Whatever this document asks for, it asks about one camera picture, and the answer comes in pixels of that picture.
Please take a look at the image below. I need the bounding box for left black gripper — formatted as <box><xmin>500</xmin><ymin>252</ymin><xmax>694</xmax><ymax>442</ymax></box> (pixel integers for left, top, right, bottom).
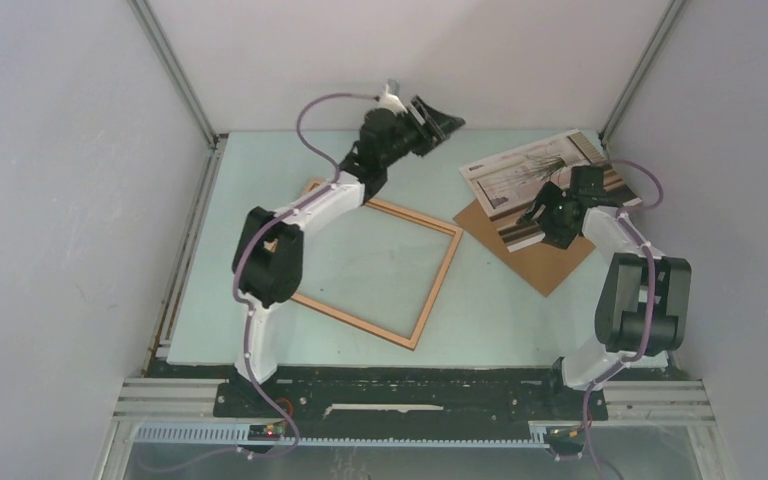
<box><xmin>381</xmin><ymin>98</ymin><xmax>465</xmax><ymax>170</ymax></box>

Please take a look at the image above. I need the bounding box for brown cardboard backing board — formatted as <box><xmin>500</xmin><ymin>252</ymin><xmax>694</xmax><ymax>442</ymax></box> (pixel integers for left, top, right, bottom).
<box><xmin>453</xmin><ymin>201</ymin><xmax>595</xmax><ymax>297</ymax></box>

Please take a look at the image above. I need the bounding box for printed plant photo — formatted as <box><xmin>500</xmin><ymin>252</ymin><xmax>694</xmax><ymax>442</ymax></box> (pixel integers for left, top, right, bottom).
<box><xmin>459</xmin><ymin>130</ymin><xmax>605</xmax><ymax>252</ymax></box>

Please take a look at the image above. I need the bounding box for light wooden picture frame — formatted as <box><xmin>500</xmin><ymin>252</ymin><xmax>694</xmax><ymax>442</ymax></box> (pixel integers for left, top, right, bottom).
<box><xmin>271</xmin><ymin>177</ymin><xmax>464</xmax><ymax>351</ymax></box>

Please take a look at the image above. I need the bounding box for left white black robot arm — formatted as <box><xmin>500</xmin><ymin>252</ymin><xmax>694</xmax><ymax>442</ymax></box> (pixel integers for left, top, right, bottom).
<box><xmin>231</xmin><ymin>94</ymin><xmax>466</xmax><ymax>417</ymax></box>

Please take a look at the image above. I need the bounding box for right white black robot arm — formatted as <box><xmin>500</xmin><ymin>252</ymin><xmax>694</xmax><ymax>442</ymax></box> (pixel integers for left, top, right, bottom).
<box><xmin>522</xmin><ymin>164</ymin><xmax>692</xmax><ymax>418</ymax></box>

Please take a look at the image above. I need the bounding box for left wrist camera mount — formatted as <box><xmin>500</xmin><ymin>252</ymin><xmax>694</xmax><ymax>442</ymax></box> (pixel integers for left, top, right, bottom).
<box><xmin>377</xmin><ymin>78</ymin><xmax>407</xmax><ymax>114</ymax></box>

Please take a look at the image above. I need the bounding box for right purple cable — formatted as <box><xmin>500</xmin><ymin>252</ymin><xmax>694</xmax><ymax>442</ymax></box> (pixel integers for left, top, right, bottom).
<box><xmin>579</xmin><ymin>158</ymin><xmax>665</xmax><ymax>480</ymax></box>

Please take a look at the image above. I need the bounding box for purple cable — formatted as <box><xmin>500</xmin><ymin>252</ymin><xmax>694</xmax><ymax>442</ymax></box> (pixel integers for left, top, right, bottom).
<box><xmin>233</xmin><ymin>92</ymin><xmax>385</xmax><ymax>462</ymax></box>
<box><xmin>579</xmin><ymin>158</ymin><xmax>665</xmax><ymax>480</ymax></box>

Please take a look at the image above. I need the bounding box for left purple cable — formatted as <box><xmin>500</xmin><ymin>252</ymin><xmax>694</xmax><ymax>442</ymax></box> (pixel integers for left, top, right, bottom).
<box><xmin>233</xmin><ymin>92</ymin><xmax>385</xmax><ymax>462</ymax></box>

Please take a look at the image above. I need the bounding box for right aluminium corner post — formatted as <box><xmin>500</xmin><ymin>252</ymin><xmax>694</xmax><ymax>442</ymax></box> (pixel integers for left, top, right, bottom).
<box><xmin>599</xmin><ymin>0</ymin><xmax>689</xmax><ymax>151</ymax></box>

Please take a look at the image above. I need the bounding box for aluminium corner post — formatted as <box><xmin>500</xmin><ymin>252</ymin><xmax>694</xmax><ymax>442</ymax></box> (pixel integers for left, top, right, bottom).
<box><xmin>128</xmin><ymin>0</ymin><xmax>221</xmax><ymax>150</ymax></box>
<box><xmin>599</xmin><ymin>0</ymin><xmax>689</xmax><ymax>151</ymax></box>

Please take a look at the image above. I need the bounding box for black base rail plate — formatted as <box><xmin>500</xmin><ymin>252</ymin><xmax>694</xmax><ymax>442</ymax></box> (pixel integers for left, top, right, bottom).
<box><xmin>213</xmin><ymin>366</ymin><xmax>608</xmax><ymax>440</ymax></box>

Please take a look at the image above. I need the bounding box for left aluminium corner post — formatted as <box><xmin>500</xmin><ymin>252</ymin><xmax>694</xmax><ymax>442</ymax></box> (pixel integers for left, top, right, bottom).
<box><xmin>128</xmin><ymin>0</ymin><xmax>221</xmax><ymax>150</ymax></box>

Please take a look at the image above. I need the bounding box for white toothed cable duct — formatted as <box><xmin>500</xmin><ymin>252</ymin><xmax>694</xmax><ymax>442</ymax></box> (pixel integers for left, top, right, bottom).
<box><xmin>132</xmin><ymin>422</ymin><xmax>548</xmax><ymax>449</ymax></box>

